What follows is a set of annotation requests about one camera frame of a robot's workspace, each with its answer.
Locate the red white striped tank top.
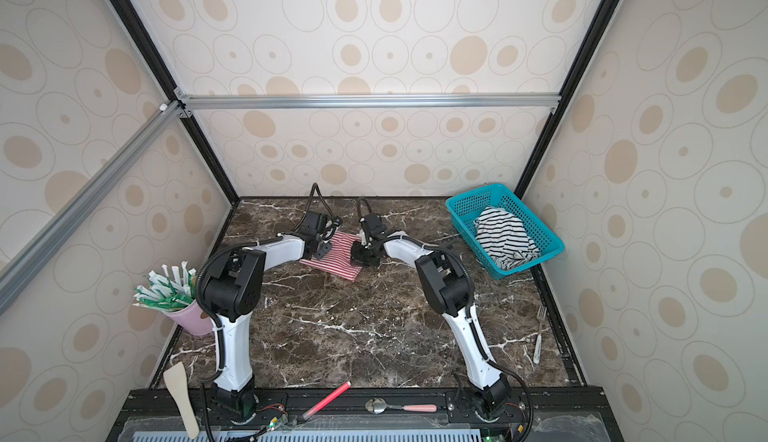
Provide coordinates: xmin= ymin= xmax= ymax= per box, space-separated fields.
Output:
xmin=300 ymin=232 xmax=361 ymax=281

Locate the black white striped tank top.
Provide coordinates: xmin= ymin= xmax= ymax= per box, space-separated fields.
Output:
xmin=474 ymin=207 xmax=540 ymax=271

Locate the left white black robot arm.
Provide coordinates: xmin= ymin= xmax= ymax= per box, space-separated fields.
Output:
xmin=195 ymin=184 xmax=341 ymax=418

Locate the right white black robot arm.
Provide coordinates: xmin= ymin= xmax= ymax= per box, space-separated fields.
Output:
xmin=350 ymin=198 xmax=533 ymax=422

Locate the teal plastic basket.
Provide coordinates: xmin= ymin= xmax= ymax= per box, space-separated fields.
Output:
xmin=446 ymin=183 xmax=564 ymax=279

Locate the pink marker pen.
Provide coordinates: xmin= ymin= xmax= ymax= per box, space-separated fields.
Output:
xmin=302 ymin=381 xmax=351 ymax=421

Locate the pink cup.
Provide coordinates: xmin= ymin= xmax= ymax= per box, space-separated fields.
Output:
xmin=165 ymin=301 xmax=214 ymax=336

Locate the green white straws bundle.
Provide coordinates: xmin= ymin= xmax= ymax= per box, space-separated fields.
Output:
xmin=133 ymin=261 xmax=198 ymax=313

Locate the clear plastic fork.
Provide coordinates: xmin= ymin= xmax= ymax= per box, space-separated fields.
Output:
xmin=532 ymin=305 xmax=548 ymax=365

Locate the wooden spatula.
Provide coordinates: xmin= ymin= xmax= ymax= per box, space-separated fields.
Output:
xmin=163 ymin=362 xmax=200 ymax=440

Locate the horizontal aluminium back rail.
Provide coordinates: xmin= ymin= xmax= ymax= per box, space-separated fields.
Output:
xmin=181 ymin=92 xmax=560 ymax=110

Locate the pink handled metal spoon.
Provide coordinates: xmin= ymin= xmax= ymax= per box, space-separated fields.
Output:
xmin=365 ymin=398 xmax=437 ymax=415

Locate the left black corner post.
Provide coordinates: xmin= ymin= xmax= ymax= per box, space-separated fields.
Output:
xmin=108 ymin=0 xmax=240 ymax=205

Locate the black corner post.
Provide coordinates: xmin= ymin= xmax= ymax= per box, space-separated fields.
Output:
xmin=108 ymin=0 xmax=240 ymax=205
xmin=515 ymin=0 xmax=621 ymax=199

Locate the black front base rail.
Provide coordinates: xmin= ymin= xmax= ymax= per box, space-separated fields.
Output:
xmin=190 ymin=387 xmax=623 ymax=441

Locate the diagonal aluminium left rail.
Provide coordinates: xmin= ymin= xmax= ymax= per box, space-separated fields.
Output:
xmin=1 ymin=101 xmax=182 ymax=312

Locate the right black corner post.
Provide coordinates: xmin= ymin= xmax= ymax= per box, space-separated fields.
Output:
xmin=515 ymin=0 xmax=621 ymax=199

